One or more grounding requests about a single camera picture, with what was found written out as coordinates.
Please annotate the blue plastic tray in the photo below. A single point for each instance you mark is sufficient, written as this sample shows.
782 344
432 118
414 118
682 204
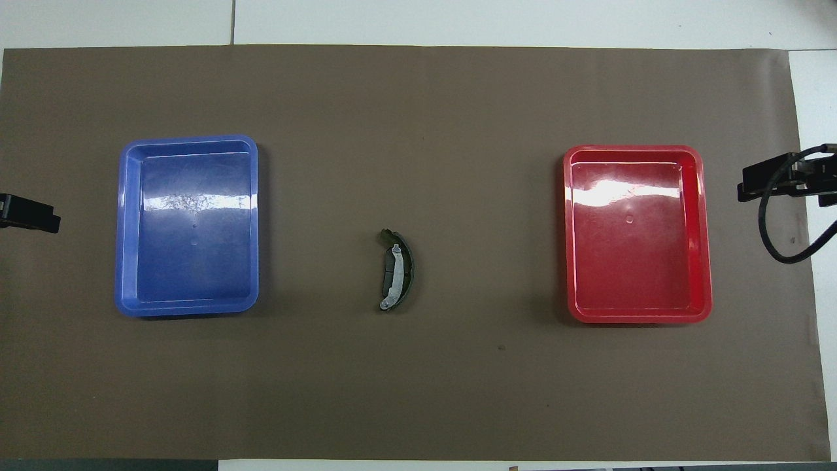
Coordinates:
189 261

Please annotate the brown table mat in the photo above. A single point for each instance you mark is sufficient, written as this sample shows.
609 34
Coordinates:
444 379

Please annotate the curved brake shoe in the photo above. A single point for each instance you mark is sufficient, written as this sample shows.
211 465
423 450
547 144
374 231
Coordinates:
395 281

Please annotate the dark brake pad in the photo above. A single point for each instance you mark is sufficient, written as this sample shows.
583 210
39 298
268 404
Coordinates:
386 271

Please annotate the red plastic tray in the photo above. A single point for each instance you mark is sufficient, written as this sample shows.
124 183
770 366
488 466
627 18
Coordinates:
637 261

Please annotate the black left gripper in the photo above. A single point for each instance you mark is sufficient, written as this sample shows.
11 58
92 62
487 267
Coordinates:
10 209

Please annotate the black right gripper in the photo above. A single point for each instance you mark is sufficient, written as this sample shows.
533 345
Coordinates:
814 173

